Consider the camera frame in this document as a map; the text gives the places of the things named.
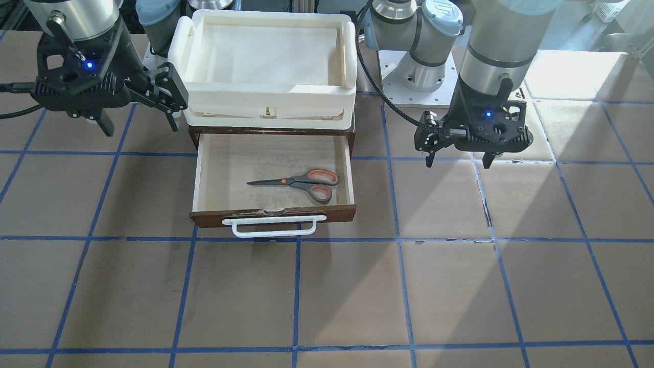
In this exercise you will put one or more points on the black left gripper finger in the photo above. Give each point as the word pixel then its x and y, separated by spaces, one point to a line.
pixel 488 159
pixel 430 137

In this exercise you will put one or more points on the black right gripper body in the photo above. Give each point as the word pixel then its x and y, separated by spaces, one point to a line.
pixel 126 55

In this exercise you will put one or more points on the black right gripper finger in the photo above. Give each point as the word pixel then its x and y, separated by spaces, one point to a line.
pixel 104 122
pixel 167 92

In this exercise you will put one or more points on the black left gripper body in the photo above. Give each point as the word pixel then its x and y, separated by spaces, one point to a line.
pixel 459 106

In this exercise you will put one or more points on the brown wooden drawer cabinet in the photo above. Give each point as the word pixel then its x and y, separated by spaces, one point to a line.
pixel 230 158

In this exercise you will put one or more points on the orange grey handled scissors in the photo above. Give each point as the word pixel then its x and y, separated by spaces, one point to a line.
pixel 316 183

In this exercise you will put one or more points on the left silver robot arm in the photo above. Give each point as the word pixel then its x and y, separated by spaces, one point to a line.
pixel 504 40

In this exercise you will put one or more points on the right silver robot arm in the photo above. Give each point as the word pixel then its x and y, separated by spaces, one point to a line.
pixel 72 21

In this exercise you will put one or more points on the white plastic tray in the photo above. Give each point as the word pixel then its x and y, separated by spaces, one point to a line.
pixel 249 69

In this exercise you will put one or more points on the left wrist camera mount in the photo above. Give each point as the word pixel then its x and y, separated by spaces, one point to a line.
pixel 509 133

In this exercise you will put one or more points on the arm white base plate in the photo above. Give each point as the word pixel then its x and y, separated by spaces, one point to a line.
pixel 409 84

